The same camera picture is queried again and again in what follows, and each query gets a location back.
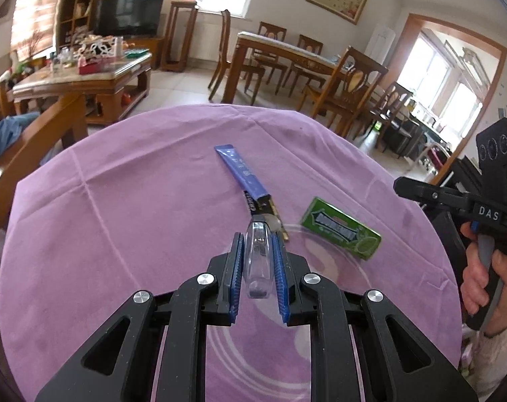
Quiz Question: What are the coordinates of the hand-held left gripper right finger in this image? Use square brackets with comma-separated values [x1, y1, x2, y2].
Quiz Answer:
[272, 234, 480, 402]

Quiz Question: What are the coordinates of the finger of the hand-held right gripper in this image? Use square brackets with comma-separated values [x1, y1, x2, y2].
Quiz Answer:
[393, 176, 478, 219]

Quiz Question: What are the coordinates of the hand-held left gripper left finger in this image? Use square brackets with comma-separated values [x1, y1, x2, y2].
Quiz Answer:
[35, 232, 246, 402]

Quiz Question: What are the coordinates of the clear plastic vial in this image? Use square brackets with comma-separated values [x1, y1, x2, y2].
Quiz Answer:
[243, 214, 279, 300]

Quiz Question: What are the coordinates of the black and gold packet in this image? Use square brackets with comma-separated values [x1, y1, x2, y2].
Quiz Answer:
[241, 190, 290, 242]

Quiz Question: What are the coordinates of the green chewing gum pack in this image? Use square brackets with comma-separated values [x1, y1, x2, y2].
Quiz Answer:
[300, 196, 382, 261]

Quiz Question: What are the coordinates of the long blue packet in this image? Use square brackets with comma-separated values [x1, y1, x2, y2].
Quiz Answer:
[214, 144, 272, 202]

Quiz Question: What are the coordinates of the person's right forearm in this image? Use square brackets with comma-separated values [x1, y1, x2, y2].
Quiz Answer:
[463, 301, 507, 402]

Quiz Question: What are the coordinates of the person's right hand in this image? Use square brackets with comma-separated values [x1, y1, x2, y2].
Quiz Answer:
[460, 221, 507, 320]

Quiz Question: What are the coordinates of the clear glass plate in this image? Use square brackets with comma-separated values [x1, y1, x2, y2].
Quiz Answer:
[207, 221, 374, 390]

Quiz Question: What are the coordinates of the wooden dining chair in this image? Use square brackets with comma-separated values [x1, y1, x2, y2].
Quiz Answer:
[360, 80, 414, 154]
[253, 22, 288, 89]
[209, 9, 265, 102]
[285, 35, 327, 98]
[303, 47, 389, 135]

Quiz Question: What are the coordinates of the sunroom window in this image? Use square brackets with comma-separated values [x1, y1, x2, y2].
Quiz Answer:
[398, 31, 485, 143]

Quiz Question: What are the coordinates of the purple tablecloth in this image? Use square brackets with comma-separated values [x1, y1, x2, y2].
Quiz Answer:
[0, 104, 466, 402]

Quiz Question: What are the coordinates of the white standing air conditioner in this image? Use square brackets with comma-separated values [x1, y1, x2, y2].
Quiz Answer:
[367, 25, 395, 77]

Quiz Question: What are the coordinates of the wooden dining table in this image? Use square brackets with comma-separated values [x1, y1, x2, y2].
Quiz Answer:
[222, 31, 347, 106]

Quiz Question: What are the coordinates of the wooden coffee table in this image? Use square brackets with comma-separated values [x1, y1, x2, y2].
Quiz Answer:
[11, 48, 153, 126]

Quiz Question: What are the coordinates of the wooden armchair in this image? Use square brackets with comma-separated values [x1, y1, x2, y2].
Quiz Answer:
[0, 92, 89, 261]

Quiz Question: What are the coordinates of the tall wooden plant stand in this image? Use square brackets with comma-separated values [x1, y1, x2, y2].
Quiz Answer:
[160, 0, 199, 72]

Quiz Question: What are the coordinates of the red box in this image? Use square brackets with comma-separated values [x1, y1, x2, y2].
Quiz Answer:
[78, 56, 112, 75]

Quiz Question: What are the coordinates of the blue cloth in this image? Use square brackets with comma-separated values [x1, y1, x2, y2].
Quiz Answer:
[0, 113, 42, 177]

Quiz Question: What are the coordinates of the white lace basket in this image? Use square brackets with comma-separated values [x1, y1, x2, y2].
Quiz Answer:
[80, 36, 121, 58]

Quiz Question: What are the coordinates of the black flat television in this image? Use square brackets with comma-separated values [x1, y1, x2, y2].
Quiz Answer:
[90, 0, 166, 40]

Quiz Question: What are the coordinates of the wooden bookshelf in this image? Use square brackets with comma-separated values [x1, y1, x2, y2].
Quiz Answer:
[56, 0, 112, 48]

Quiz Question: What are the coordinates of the striped window blind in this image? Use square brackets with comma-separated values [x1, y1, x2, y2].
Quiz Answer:
[13, 0, 66, 62]

